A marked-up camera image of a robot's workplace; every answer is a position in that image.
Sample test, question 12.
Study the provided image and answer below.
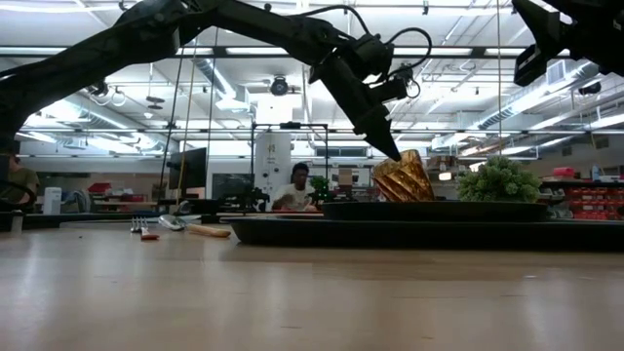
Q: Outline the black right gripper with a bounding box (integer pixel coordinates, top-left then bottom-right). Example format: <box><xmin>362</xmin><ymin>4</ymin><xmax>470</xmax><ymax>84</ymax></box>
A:
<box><xmin>511</xmin><ymin>0</ymin><xmax>624</xmax><ymax>78</ymax></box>

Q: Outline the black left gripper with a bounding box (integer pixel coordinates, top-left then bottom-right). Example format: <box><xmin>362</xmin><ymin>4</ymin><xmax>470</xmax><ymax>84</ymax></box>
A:
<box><xmin>311</xmin><ymin>48</ymin><xmax>409</xmax><ymax>163</ymax></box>

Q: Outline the amber ribbed glass cup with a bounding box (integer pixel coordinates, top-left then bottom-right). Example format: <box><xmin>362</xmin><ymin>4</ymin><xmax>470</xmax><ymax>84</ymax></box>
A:
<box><xmin>370</xmin><ymin>148</ymin><xmax>436</xmax><ymax>203</ymax></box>

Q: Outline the black round plate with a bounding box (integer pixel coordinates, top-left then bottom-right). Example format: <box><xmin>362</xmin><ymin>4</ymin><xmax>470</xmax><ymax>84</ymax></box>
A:
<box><xmin>321</xmin><ymin>200</ymin><xmax>550</xmax><ymax>223</ymax></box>

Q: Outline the spoon with light orange handle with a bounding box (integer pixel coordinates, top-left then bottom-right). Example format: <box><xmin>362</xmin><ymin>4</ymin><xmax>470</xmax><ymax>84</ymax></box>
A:
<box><xmin>157</xmin><ymin>213</ymin><xmax>232</xmax><ymax>239</ymax></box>

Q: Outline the fork with red-orange handle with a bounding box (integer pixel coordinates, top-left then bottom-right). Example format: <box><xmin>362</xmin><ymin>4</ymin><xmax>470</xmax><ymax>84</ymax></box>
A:
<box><xmin>129</xmin><ymin>215</ymin><xmax>161</xmax><ymax>242</ymax></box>

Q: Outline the black plastic tray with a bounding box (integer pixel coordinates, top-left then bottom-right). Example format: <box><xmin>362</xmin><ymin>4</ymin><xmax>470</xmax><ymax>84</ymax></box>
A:
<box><xmin>226</xmin><ymin>215</ymin><xmax>624</xmax><ymax>254</ymax></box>

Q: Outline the small background plant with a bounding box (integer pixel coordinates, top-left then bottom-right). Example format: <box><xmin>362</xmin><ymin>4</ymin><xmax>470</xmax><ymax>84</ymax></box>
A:
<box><xmin>310</xmin><ymin>175</ymin><xmax>332</xmax><ymax>204</ymax></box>

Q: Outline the person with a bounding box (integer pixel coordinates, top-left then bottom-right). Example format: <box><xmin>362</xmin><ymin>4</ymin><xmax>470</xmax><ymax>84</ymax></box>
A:
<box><xmin>0</xmin><ymin>153</ymin><xmax>41</xmax><ymax>206</ymax></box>
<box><xmin>270</xmin><ymin>162</ymin><xmax>319</xmax><ymax>213</ymax></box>

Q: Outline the white cylindrical tank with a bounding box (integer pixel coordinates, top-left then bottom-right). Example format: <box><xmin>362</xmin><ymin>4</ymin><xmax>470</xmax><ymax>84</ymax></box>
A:
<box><xmin>253</xmin><ymin>132</ymin><xmax>293</xmax><ymax>206</ymax></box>

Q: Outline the green broccoli floret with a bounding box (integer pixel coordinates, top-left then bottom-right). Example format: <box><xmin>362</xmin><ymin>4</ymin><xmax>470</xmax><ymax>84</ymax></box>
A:
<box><xmin>455</xmin><ymin>154</ymin><xmax>542</xmax><ymax>204</ymax></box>

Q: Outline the red bin rack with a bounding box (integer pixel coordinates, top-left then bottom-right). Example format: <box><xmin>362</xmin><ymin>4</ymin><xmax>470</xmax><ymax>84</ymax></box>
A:
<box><xmin>567</xmin><ymin>187</ymin><xmax>624</xmax><ymax>221</ymax></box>

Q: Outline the black computer monitor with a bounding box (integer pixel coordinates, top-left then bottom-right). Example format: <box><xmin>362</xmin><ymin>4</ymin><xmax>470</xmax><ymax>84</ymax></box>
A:
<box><xmin>168</xmin><ymin>147</ymin><xmax>209</xmax><ymax>191</ymax></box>

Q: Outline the white plastic container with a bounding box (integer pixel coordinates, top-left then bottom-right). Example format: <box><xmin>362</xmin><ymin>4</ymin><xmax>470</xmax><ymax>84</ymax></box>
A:
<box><xmin>42</xmin><ymin>186</ymin><xmax>63</xmax><ymax>216</ymax></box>

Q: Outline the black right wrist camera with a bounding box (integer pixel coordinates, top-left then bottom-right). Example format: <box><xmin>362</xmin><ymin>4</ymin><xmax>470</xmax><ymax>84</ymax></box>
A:
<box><xmin>513</xmin><ymin>43</ymin><xmax>543</xmax><ymax>88</ymax></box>

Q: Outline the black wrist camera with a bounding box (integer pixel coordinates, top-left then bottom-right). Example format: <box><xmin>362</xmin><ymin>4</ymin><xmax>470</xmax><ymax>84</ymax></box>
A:
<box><xmin>350</xmin><ymin>32</ymin><xmax>396</xmax><ymax>79</ymax></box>
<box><xmin>513</xmin><ymin>43</ymin><xmax>543</xmax><ymax>88</ymax></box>

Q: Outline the thin hanging cable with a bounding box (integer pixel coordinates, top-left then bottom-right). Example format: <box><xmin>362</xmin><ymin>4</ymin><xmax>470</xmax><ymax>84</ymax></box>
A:
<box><xmin>496</xmin><ymin>0</ymin><xmax>503</xmax><ymax>157</ymax></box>

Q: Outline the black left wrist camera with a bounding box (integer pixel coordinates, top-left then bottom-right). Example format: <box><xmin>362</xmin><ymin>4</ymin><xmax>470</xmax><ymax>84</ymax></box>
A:
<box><xmin>350</xmin><ymin>32</ymin><xmax>396</xmax><ymax>79</ymax></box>

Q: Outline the black background rig frame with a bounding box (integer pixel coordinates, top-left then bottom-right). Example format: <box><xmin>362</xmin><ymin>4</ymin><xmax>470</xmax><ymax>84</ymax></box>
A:
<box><xmin>250</xmin><ymin>121</ymin><xmax>330</xmax><ymax>215</ymax></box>

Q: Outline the black left wrist camera cable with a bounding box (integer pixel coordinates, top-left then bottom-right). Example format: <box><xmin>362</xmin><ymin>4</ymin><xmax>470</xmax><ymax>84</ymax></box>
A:
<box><xmin>301</xmin><ymin>4</ymin><xmax>434</xmax><ymax>83</ymax></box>

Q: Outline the round black ceiling-hung camera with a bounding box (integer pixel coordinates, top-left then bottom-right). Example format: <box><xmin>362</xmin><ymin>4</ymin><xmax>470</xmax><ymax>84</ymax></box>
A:
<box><xmin>269</xmin><ymin>75</ymin><xmax>291</xmax><ymax>98</ymax></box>

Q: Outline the yellow hanging cable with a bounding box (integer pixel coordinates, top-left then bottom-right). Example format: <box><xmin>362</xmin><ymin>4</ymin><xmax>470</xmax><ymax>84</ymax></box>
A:
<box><xmin>176</xmin><ymin>46</ymin><xmax>199</xmax><ymax>199</ymax></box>

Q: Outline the black hanging cable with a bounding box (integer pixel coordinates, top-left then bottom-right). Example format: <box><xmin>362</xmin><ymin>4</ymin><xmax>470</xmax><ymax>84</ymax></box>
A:
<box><xmin>159</xmin><ymin>46</ymin><xmax>186</xmax><ymax>189</ymax></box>

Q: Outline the black metal rig frame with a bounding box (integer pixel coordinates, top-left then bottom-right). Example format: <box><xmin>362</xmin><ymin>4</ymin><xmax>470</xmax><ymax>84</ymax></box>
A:
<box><xmin>0</xmin><ymin>210</ymin><xmax>165</xmax><ymax>233</ymax></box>

